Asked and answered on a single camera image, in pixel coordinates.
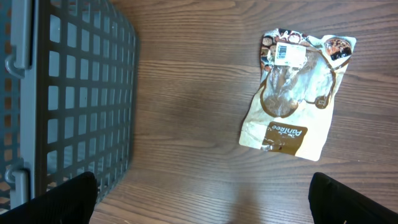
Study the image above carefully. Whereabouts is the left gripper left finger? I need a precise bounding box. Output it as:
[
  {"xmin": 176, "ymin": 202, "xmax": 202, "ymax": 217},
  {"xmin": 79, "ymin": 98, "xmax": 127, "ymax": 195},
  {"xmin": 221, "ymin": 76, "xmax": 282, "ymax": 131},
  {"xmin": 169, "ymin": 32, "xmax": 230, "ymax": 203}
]
[{"xmin": 1, "ymin": 172, "xmax": 98, "ymax": 224}]

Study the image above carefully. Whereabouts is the beige brown bread bag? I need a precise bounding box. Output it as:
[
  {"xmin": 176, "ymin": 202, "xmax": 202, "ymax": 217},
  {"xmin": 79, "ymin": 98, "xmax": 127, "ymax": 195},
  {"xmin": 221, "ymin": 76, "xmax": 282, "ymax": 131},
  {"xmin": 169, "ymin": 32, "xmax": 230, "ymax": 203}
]
[{"xmin": 239, "ymin": 28, "xmax": 356, "ymax": 161}]

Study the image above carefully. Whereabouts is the grey plastic mesh basket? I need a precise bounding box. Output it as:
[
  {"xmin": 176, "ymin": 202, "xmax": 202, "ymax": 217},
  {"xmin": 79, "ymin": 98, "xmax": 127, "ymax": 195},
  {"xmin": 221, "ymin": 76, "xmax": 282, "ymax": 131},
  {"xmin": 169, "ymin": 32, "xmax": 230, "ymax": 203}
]
[{"xmin": 1, "ymin": 0, "xmax": 139, "ymax": 213}]

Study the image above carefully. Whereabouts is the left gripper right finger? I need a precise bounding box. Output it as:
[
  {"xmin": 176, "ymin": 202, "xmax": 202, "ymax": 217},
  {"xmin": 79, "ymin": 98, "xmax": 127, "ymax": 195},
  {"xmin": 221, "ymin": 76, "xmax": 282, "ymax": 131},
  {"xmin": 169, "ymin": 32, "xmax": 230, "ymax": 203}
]
[{"xmin": 308, "ymin": 172, "xmax": 397, "ymax": 224}]

